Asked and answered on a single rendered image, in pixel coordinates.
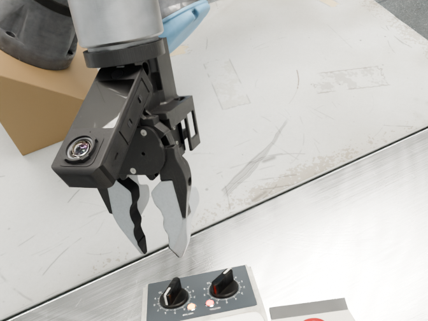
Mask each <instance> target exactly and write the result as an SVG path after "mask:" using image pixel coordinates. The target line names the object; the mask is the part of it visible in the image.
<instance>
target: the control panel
mask: <svg viewBox="0 0 428 321"><path fill-rule="evenodd" d="M224 270H225V269H220V270H216V271H210V272H207V273H201V274H197V275H191V276H185V277H181V278H180V282H181V285H182V288H183V289H185V290H186V291H187V292H188V295H189V298H188V300H187V302H186V303H185V304H184V305H182V306H181V307H178V308H174V309H167V308H164V307H162V306H161V304H160V301H159V299H160V296H161V295H162V293H163V292H164V291H165V290H166V288H167V287H168V285H169V284H170V282H171V280H172V279H171V280H165V281H161V282H155V283H149V284H148V294H147V309H146V321H182V320H188V319H191V318H197V317H203V316H207V315H213V314H217V313H223V312H227V311H232V310H238V309H242V308H247V307H251V306H256V305H257V301H256V298H255V295H254V292H253V288H252V284H251V282H250V279H249V276H248V272H247V270H246V266H245V265H242V266H236V267H232V272H233V277H234V280H236V281H237V283H238V291H237V293H235V294H234V295H233V296H231V297H228V298H224V299H220V298H216V297H213V296H212V295H211V293H210V285H211V283H212V281H213V280H214V279H215V278H216V277H217V276H218V275H220V274H221V273H222V272H223V271H224ZM209 300H212V301H213V302H214V303H213V304H212V305H211V306H208V305H206V302H207V301H209ZM189 304H194V305H195V308H193V309H191V310H190V309H188V305H189Z"/></svg>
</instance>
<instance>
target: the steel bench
mask: <svg viewBox="0 0 428 321"><path fill-rule="evenodd" d="M245 264H246V265H247V266H248V267H250V266H251V268H252V271H253V275H254V277H255V281H256V283H257V286H258V289H259V292H260V296H261V299H262V302H263V305H264V308H265V311H266V315H267V319H268V321H271V316H270V312H269V308H270V307H275V306H285V305H290V304H299V303H308V302H313V301H322V300H328V299H337V298H342V297H344V298H345V300H346V304H347V306H348V309H349V311H350V313H351V314H352V316H353V317H354V319H355V321H428V128H426V129H424V130H423V131H420V132H418V133H416V134H413V135H411V136H409V137H407V138H404V139H402V140H401V141H398V142H396V143H394V144H392V145H389V146H387V147H385V148H382V149H381V150H379V151H376V152H374V153H372V154H369V155H367V156H365V157H363V158H361V159H359V160H357V161H354V162H352V163H350V164H347V165H345V166H343V167H342V168H339V169H337V170H335V171H332V172H330V173H328V174H326V175H323V176H321V177H320V178H317V179H315V180H313V181H310V182H308V183H306V184H304V185H302V186H300V187H298V188H295V189H293V190H291V191H288V192H286V193H284V194H282V195H280V196H278V197H275V198H273V199H271V200H269V201H266V202H265V203H262V204H260V205H258V206H256V207H254V208H251V209H249V210H247V211H244V212H243V213H240V214H238V215H236V216H234V217H232V218H229V219H227V220H225V221H223V222H221V223H219V224H216V225H214V226H212V227H209V228H207V229H205V230H203V231H201V232H199V233H197V234H194V235H192V236H191V237H190V241H189V244H188V247H187V249H186V251H185V253H184V255H183V257H181V258H179V257H177V256H176V255H175V253H173V252H172V251H171V250H170V249H169V247H166V248H163V249H162V250H159V251H157V252H155V253H153V254H150V255H148V256H146V257H144V258H142V259H140V260H137V261H135V262H133V263H131V264H128V265H126V266H124V267H122V268H120V269H118V270H116V271H113V272H111V273H109V274H107V275H104V276H102V277H100V278H98V279H96V280H94V281H91V282H89V283H87V284H85V285H82V286H81V287H78V288H76V289H74V290H72V291H69V292H67V293H65V294H63V295H61V296H59V297H56V298H54V299H52V300H50V301H47V302H45V303H43V304H41V305H39V306H37V307H35V308H32V309H30V310H28V311H25V312H23V313H21V314H19V315H17V316H15V317H12V318H10V319H8V320H6V321H141V312H142V301H143V287H146V285H147V284H148V283H155V282H161V281H164V280H170V279H173V278H175V277H179V278H180V277H184V276H190V275H196V274H200V273H206V272H210V271H216V270H219V269H225V268H231V267H235V266H242V265H245Z"/></svg>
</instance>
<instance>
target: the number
mask: <svg viewBox="0 0 428 321"><path fill-rule="evenodd" d="M287 321H353V320H352V318H351V316H350V315H349V313H339V314H333V315H324V316H319V317H310V318H301V319H296V320H287Z"/></svg>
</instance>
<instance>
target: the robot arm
mask: <svg viewBox="0 0 428 321"><path fill-rule="evenodd" d="M209 10H210V5H209V4H208V1H207V0H0V50H2V51H3V52H4V53H6V54H8V55H10V56H12V57H13V58H15V59H17V60H19V61H22V62H24V63H26V64H29V65H32V66H35V67H37V68H41V69H47V70H54V71H58V70H63V69H66V68H68V67H69V65H70V64H71V62H72V60H73V59H74V57H75V54H76V49H77V44H79V45H80V46H81V47H82V48H87V50H85V51H83V56H84V59H85V63H86V67H87V68H100V70H99V71H98V73H97V75H96V77H95V79H94V81H93V83H92V85H91V87H90V89H89V91H88V93H87V95H86V97H85V99H84V101H83V103H82V105H81V107H80V109H79V111H78V113H77V115H76V117H75V119H74V121H73V123H72V125H71V127H70V129H69V131H68V133H67V135H66V137H65V139H64V141H63V143H62V145H61V147H60V149H59V151H58V153H57V155H56V157H55V159H54V160H53V162H52V165H51V168H52V170H53V171H54V172H55V173H56V174H57V175H58V176H59V177H60V178H61V179H62V180H63V181H64V183H65V184H66V185H67V186H68V187H78V188H93V189H98V191H99V193H100V195H101V197H102V199H103V201H104V203H105V205H106V207H107V209H108V212H109V213H110V214H112V215H113V217H114V219H115V221H116V223H117V224H118V226H119V228H120V229H121V230H122V231H123V233H124V234H125V235H126V236H127V238H128V239H129V240H130V242H131V243H132V244H133V245H134V246H135V247H136V249H137V250H138V252H139V253H140V254H146V253H147V246H146V237H145V234H144V232H143V230H142V227H141V220H142V217H141V215H142V213H143V211H144V209H145V208H146V206H147V204H148V201H149V197H150V190H149V186H148V185H147V184H139V181H138V175H146V177H147V178H148V179H149V180H152V181H153V180H155V179H156V178H157V177H158V176H159V174H160V180H161V181H160V182H159V183H158V185H157V186H156V187H155V188H154V189H153V190H152V192H151V195H152V199H153V201H154V204H155V205H156V207H158V209H160V211H161V213H162V216H163V219H164V220H163V228H164V230H165V231H166V232H167V234H168V240H169V246H168V247H169V249H170V250H171V251H172V252H173V253H175V255H176V256H177V257H179V258H181V257H183V255H184V253H185V251H186V249H187V247H188V244H189V241H190V231H191V221H192V218H193V216H194V213H195V212H196V209H197V206H198V204H199V193H198V190H197V188H196V187H195V186H194V185H192V175H191V170H190V166H189V163H188V161H187V160H186V159H185V158H184V157H183V156H182V155H183V154H184V153H185V151H186V146H185V139H188V143H189V150H190V151H193V149H195V147H197V146H198V145H199V144H200V143H201V141H200V137H199V130H198V126H197V118H196V112H195V108H194V100H193V96H192V95H191V96H179V95H178V94H177V93H176V86H175V79H174V75H173V69H172V65H171V58H170V53H172V52H173V51H174V50H175V49H177V48H178V47H179V46H180V45H181V44H182V43H183V42H184V41H185V40H186V39H187V38H188V37H189V36H190V35H191V34H192V33H193V32H194V30H195V29H196V28H197V27H198V25H199V24H200V23H201V22H202V21H203V19H204V17H205V16H207V14H208V12H209ZM190 112H191V114H192V120H193V125H194V131H195V135H193V137H191V134H190V127H189V120H188V116H187V114H189V113H190ZM183 119H184V122H185V128H184V129H182V123H181V121H182V120H183Z"/></svg>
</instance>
